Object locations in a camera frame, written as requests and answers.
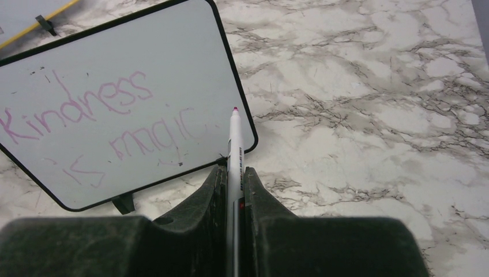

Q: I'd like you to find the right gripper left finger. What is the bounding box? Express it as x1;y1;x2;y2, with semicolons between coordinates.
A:
1;166;227;276

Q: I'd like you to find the magenta capped whiteboard marker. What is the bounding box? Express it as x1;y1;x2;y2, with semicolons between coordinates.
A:
226;107;246;276

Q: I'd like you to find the wood-framed whiteboard with writing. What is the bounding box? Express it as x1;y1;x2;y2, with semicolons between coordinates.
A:
0;0;83;51

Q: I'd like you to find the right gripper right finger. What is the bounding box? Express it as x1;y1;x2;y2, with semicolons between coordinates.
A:
243;167;429;276

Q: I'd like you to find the black-framed whiteboard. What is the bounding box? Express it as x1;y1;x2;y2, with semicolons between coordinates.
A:
1;1;258;212

